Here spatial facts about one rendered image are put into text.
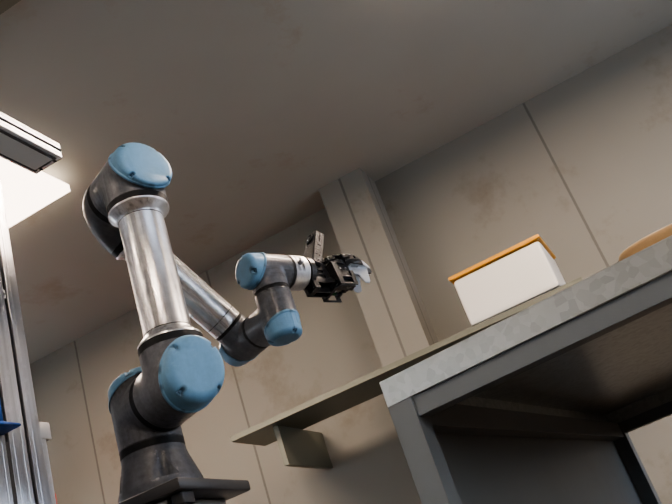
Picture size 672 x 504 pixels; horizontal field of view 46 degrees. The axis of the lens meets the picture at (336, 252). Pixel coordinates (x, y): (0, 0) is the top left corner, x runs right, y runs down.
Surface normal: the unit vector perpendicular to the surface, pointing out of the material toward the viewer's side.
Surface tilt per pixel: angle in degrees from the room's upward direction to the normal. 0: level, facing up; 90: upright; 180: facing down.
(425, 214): 90
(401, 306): 90
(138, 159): 82
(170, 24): 180
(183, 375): 97
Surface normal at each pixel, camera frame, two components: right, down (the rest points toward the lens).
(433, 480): -0.54, -0.21
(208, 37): 0.30, 0.86
